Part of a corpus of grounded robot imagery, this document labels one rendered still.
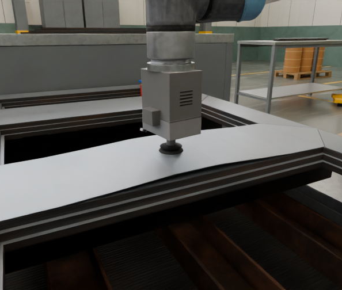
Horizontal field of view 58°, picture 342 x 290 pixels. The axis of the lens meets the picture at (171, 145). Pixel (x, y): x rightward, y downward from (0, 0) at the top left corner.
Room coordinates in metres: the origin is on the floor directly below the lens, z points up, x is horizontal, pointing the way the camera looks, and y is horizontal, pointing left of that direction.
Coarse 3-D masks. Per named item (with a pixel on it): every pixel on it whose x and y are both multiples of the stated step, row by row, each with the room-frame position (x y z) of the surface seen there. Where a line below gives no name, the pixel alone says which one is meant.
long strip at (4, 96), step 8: (88, 88) 1.21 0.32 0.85; (96, 88) 1.21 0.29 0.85; (104, 88) 1.21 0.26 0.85; (112, 88) 1.21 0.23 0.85; (120, 88) 1.21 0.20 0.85; (128, 88) 1.21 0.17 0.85; (136, 88) 1.21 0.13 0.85; (0, 96) 1.05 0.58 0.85; (8, 96) 1.05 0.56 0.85; (16, 96) 1.05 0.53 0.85; (24, 96) 1.05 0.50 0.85; (32, 96) 1.05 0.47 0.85; (40, 96) 1.05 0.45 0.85
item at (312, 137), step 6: (270, 126) 0.69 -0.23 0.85; (276, 126) 0.69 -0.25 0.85; (282, 126) 0.69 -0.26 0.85; (288, 126) 0.69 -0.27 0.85; (294, 126) 0.69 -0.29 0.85; (288, 132) 0.64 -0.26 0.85; (294, 132) 0.64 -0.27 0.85; (300, 132) 0.64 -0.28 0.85; (306, 132) 0.64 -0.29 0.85; (312, 132) 0.64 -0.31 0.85; (306, 138) 0.60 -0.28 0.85; (312, 138) 0.60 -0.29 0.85; (318, 138) 0.60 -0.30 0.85; (318, 144) 0.56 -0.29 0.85
